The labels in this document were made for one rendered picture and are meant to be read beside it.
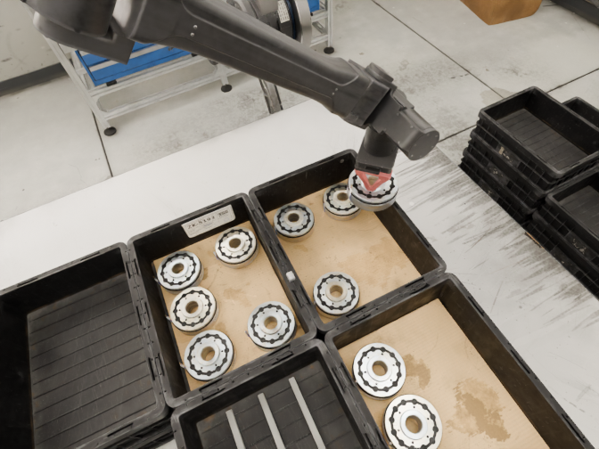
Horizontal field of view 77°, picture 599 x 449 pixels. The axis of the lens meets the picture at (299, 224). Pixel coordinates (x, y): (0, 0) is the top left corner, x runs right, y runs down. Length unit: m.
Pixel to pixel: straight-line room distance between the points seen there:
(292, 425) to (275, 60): 0.65
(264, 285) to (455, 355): 0.44
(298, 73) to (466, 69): 2.61
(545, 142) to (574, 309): 0.86
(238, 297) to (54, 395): 0.42
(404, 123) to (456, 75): 2.38
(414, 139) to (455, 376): 0.49
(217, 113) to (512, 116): 1.74
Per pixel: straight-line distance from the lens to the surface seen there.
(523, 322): 1.10
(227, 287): 0.92
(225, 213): 0.95
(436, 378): 0.85
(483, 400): 0.87
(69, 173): 2.72
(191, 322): 0.87
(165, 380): 0.78
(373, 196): 0.76
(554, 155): 1.81
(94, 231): 1.33
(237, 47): 0.41
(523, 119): 1.91
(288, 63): 0.45
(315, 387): 0.82
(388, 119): 0.60
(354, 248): 0.94
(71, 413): 0.97
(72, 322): 1.04
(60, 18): 0.36
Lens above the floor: 1.64
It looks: 56 degrees down
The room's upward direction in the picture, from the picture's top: 7 degrees counter-clockwise
